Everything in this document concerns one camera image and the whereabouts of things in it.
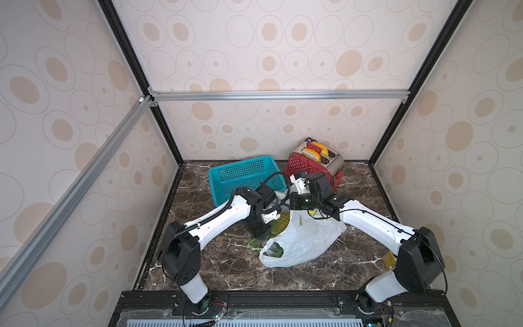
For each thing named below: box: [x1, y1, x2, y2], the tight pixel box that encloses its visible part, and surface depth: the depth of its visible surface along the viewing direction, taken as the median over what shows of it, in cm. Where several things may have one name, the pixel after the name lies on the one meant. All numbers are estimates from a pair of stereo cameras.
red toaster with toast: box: [286, 137, 345, 190], surface depth 99 cm
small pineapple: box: [248, 211, 291, 249], surface depth 79 cm
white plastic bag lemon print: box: [258, 209, 347, 268], surface depth 79 cm
